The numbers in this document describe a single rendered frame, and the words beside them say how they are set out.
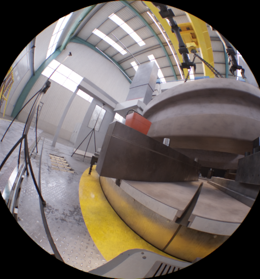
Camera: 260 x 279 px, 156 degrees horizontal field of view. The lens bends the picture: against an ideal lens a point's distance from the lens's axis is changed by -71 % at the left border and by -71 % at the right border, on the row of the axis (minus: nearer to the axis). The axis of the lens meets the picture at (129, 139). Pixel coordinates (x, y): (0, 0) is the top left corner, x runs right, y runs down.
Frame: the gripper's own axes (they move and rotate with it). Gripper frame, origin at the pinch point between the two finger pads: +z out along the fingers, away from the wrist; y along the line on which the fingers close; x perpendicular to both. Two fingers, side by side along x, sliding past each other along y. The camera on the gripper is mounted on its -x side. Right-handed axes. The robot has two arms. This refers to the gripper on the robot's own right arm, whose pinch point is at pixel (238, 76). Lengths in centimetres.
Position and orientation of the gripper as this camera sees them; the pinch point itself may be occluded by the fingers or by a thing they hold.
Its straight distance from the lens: 97.9
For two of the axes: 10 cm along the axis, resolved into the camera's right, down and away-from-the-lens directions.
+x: -6.2, 2.3, -7.5
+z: 0.5, 9.7, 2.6
